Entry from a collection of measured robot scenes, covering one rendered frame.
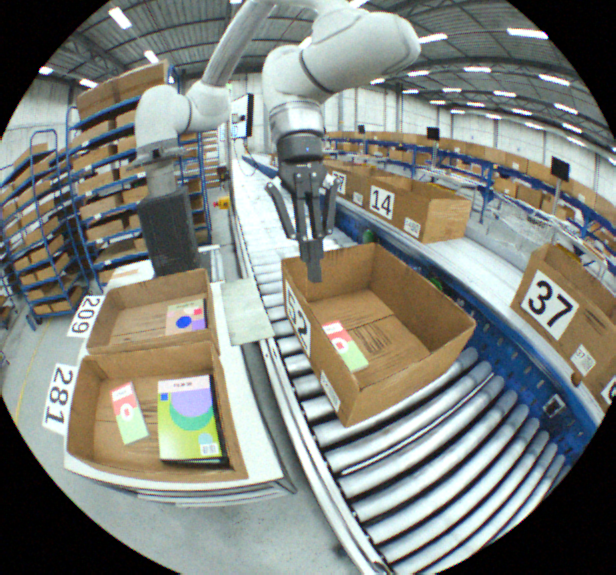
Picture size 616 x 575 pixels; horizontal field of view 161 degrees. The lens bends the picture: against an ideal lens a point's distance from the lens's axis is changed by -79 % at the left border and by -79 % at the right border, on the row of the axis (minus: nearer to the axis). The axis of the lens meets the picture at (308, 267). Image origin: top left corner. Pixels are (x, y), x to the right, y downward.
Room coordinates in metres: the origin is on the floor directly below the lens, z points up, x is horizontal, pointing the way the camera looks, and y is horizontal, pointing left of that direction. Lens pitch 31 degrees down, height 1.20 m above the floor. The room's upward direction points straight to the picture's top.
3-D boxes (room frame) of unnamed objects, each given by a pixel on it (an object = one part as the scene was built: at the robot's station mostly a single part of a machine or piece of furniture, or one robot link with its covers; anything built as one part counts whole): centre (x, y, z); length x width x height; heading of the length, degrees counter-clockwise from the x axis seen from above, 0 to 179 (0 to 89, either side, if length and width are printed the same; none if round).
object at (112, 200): (1.39, 1.67, 0.99); 0.40 x 0.30 x 0.10; 108
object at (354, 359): (0.37, -0.07, 0.76); 0.16 x 0.07 x 0.02; 20
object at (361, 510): (0.05, -0.31, 0.72); 0.52 x 0.05 x 0.05; 110
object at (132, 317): (0.39, 0.44, 0.80); 0.38 x 0.28 x 0.10; 112
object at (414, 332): (0.39, -0.14, 0.83); 0.39 x 0.29 x 0.17; 21
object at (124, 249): (1.52, 1.47, 0.98); 0.98 x 0.49 x 1.96; 110
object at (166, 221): (0.72, 0.51, 0.91); 0.26 x 0.26 x 0.33; 23
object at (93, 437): (0.11, 0.33, 0.80); 0.38 x 0.28 x 0.10; 110
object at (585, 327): (0.20, -0.74, 0.96); 0.39 x 0.29 x 0.17; 20
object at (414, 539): (-0.07, -0.36, 0.72); 0.52 x 0.05 x 0.05; 110
